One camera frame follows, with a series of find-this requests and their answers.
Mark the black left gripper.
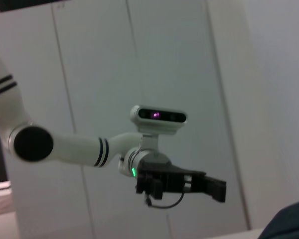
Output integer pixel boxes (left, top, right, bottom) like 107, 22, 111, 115
135, 160, 227, 203

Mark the dark teal insulated bag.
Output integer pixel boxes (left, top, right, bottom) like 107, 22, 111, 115
260, 198, 299, 239

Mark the left gripper connector cable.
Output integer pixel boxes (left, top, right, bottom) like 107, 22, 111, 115
143, 191, 187, 209

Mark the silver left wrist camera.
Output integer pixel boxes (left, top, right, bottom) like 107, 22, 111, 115
129, 104, 188, 150

